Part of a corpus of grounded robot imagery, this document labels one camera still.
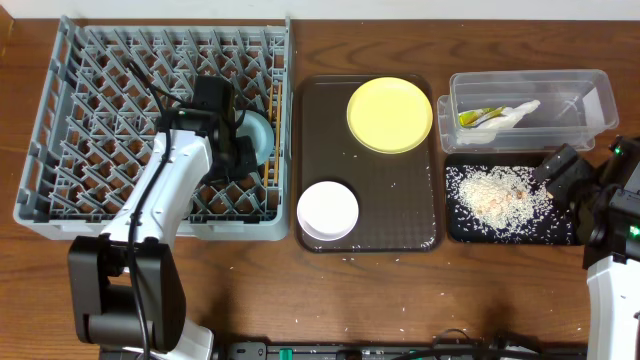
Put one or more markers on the black waste tray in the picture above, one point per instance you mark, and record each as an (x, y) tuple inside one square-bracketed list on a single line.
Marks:
[(500, 225)]

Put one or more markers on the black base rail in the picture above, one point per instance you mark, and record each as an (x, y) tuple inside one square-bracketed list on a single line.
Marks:
[(453, 344)]

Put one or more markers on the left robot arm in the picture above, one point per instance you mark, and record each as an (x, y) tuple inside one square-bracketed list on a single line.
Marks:
[(125, 287)]

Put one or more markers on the grey dishwasher rack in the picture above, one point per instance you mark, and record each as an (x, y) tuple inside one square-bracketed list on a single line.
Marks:
[(95, 124)]

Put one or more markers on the spilled rice pile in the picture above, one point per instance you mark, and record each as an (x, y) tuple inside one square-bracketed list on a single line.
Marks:
[(500, 200)]

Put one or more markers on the clear plastic bin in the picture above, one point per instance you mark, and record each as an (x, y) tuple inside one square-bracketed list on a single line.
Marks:
[(576, 106)]

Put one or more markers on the light blue bowl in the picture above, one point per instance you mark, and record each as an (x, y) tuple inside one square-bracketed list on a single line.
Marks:
[(259, 130)]

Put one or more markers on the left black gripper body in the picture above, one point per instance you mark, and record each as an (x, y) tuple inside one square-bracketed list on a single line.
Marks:
[(245, 157)]

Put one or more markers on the white napkin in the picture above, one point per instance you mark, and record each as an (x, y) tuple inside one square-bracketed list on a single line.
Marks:
[(488, 131)]

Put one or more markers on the green orange snack wrapper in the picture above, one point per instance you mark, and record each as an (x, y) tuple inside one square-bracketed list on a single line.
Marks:
[(473, 118)]

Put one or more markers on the white saucer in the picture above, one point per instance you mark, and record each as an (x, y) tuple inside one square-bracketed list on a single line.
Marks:
[(327, 211)]

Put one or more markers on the yellow plate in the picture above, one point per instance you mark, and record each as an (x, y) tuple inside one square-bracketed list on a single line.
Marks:
[(389, 115)]

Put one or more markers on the dark brown serving tray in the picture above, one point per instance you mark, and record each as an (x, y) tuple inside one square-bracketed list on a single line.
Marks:
[(400, 197)]

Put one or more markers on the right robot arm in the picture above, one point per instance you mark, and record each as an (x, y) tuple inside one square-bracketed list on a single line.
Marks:
[(603, 203)]

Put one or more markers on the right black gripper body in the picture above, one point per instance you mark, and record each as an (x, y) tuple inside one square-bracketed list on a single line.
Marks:
[(574, 185)]

